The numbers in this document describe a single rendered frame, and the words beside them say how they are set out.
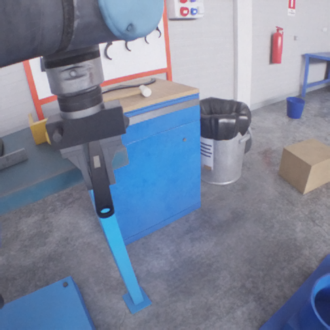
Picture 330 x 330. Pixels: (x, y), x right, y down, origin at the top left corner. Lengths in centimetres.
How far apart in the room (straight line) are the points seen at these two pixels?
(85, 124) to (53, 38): 20
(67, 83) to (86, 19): 15
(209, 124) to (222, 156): 31
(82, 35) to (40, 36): 4
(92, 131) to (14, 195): 24
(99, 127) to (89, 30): 20
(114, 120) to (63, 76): 11
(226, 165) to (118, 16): 188
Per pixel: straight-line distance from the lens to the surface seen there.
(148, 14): 26
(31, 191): 54
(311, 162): 212
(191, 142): 155
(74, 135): 40
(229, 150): 196
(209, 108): 217
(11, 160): 65
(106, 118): 39
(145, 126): 132
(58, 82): 37
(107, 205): 39
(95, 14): 23
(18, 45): 21
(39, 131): 70
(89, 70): 36
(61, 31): 22
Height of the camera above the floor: 131
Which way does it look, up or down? 32 degrees down
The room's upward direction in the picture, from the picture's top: 6 degrees counter-clockwise
